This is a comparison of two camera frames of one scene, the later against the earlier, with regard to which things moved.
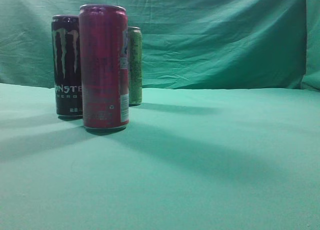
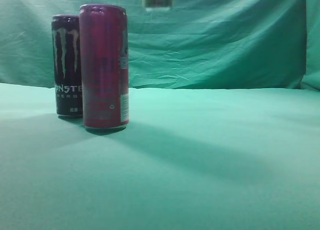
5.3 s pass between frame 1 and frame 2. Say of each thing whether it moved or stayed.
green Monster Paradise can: moved
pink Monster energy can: stayed
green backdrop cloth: stayed
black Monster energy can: stayed
